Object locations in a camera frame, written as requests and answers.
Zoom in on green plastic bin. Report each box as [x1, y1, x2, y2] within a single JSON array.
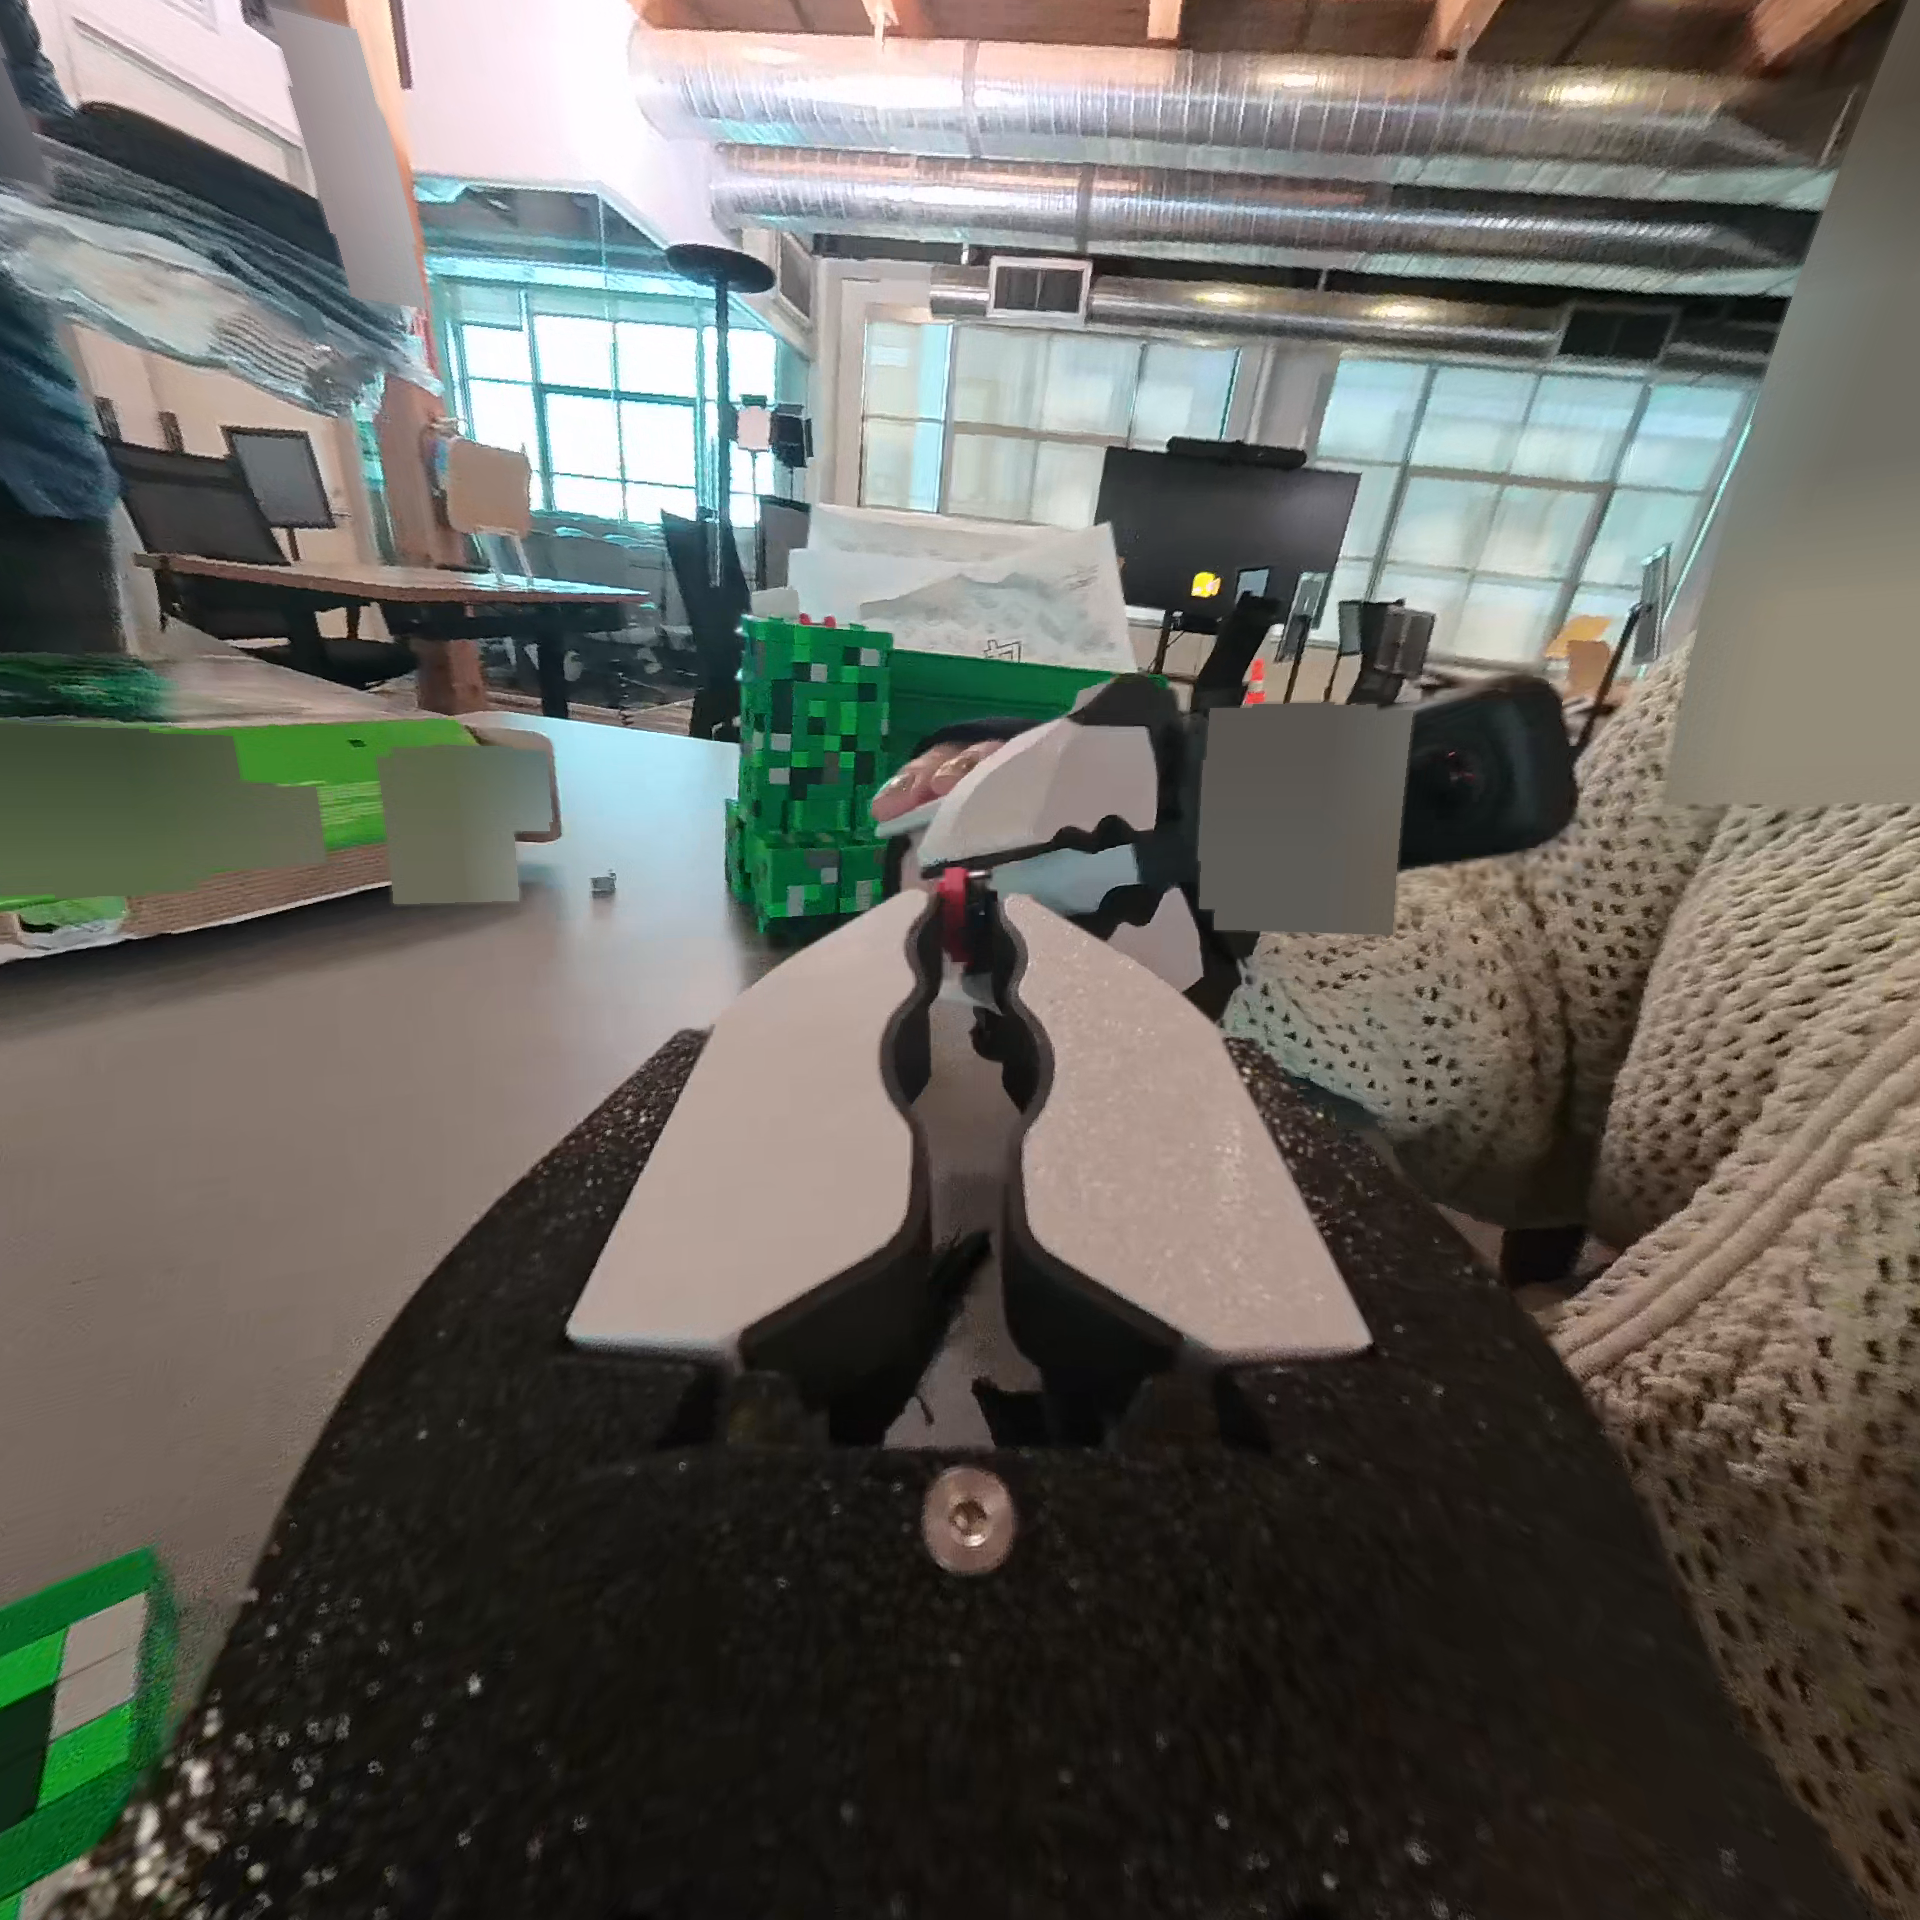
[[884, 647, 1143, 751]]

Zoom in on wooden board book stand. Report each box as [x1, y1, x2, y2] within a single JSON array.
[[449, 439, 535, 579]]

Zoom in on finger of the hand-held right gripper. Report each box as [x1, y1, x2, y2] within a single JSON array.
[[915, 718, 1163, 879], [1020, 838, 1210, 998]]

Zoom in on silver ventilation ducts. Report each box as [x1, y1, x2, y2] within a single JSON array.
[[630, 23, 1846, 302]]

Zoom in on person's right hand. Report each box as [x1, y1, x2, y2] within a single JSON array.
[[874, 721, 1038, 827]]

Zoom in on wooden desk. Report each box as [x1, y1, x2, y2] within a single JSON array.
[[135, 547, 649, 722]]

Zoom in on black floor lamp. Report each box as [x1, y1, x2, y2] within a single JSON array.
[[662, 239, 781, 735]]

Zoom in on large black monitor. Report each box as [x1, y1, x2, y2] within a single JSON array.
[[1094, 447, 1365, 609]]

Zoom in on person's right forearm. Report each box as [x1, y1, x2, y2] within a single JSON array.
[[1223, 831, 1623, 1203]]

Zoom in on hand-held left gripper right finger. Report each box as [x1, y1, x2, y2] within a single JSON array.
[[993, 892, 1375, 1370]]

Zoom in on green lego creeper figure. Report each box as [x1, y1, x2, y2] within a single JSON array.
[[724, 613, 899, 947]]

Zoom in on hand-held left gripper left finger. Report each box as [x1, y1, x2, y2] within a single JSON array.
[[563, 886, 935, 1364]]

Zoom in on green lego set box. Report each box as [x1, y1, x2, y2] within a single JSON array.
[[0, 661, 565, 962]]

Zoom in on white paper sheets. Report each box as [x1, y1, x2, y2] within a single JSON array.
[[787, 503, 1143, 670]]

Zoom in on small desk monitor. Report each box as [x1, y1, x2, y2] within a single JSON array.
[[222, 422, 339, 530]]

